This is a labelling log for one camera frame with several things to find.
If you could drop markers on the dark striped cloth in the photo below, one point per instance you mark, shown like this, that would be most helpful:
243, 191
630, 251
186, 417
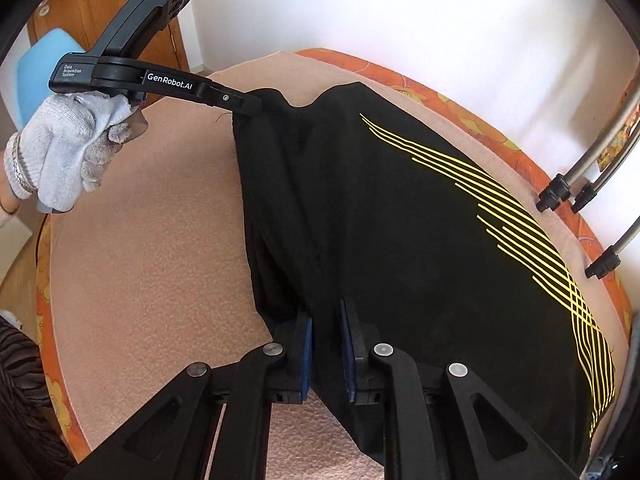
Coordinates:
25, 400

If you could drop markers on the light blue chair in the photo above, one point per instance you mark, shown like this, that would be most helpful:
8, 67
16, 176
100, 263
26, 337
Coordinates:
40, 70

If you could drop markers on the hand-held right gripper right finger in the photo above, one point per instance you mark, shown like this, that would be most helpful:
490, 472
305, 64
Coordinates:
347, 355

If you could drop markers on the black pants with yellow stripes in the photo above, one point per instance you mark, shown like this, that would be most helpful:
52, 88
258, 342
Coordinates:
400, 260

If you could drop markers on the person's left forearm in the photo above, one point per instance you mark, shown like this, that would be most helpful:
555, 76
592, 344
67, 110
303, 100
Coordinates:
6, 200

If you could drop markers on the person's left hand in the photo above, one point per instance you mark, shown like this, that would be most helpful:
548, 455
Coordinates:
60, 152

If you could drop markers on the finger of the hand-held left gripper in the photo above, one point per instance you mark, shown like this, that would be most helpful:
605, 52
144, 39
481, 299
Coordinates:
225, 96

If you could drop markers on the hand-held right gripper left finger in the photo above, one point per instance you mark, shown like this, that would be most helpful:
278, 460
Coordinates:
306, 355

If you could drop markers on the wooden door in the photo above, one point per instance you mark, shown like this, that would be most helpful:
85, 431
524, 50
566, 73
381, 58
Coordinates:
100, 10

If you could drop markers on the orange floral mattress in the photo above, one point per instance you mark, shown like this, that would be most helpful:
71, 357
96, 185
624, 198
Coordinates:
480, 115

